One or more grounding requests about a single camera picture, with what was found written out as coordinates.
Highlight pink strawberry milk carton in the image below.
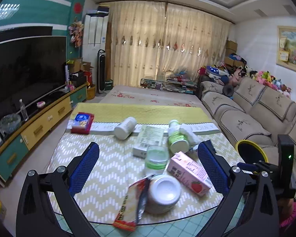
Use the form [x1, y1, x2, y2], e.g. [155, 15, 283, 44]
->
[167, 151, 213, 196]

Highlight white tissue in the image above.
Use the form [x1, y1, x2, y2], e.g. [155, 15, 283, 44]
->
[180, 124, 201, 146]

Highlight green white bottle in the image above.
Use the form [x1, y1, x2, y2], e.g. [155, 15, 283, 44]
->
[168, 119, 190, 153]

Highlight large white jar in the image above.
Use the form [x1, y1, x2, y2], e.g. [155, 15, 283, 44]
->
[145, 174, 182, 214]

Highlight red snack bag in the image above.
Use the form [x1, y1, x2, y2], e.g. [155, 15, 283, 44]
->
[113, 175, 155, 232]

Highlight white pill bottle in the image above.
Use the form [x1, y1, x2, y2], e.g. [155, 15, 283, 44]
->
[114, 117, 137, 140]

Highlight clear green plastic container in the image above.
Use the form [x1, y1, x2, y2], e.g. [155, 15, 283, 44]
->
[144, 146, 169, 176]

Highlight white green paper box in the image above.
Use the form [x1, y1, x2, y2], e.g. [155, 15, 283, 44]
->
[132, 125, 164, 158]

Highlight pink floral sleeve forearm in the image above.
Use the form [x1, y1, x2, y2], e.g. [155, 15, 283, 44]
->
[277, 199, 296, 228]

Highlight black yellow-rimmed trash bin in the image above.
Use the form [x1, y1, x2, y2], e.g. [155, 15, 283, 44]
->
[235, 140, 268, 164]

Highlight red tissue box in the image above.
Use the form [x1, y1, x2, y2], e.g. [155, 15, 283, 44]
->
[71, 112, 94, 135]

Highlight beige sofa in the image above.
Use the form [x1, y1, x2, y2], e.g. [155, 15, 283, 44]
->
[199, 76, 296, 186]

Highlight teal yellow TV cabinet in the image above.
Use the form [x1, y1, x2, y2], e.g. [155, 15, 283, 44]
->
[0, 84, 87, 187]

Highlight pink soap dish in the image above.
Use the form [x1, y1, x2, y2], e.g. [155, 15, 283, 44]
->
[37, 101, 45, 108]

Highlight clear plastic water bottle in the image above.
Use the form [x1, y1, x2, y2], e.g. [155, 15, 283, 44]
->
[19, 99, 29, 121]

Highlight glass bowl ashtray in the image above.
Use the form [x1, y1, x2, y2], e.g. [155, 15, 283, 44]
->
[0, 113, 21, 135]

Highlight floral floor mattress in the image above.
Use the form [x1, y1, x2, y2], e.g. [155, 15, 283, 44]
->
[100, 85, 202, 108]

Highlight pile of plush toys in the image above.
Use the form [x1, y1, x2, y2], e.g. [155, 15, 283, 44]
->
[195, 53, 291, 98]

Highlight black flat screen television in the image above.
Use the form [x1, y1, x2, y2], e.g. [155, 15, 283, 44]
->
[0, 36, 67, 120]

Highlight black tower fan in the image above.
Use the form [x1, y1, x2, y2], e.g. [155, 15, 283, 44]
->
[97, 49, 106, 95]

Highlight framed flower painting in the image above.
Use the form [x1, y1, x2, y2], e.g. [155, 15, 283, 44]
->
[276, 26, 296, 72]

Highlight hanging flower decoration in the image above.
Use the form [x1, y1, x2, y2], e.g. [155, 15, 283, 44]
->
[68, 18, 84, 48]

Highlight cream curtains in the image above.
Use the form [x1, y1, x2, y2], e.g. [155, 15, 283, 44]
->
[108, 1, 231, 87]

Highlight white standing air conditioner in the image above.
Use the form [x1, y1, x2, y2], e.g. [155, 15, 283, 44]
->
[82, 13, 108, 85]

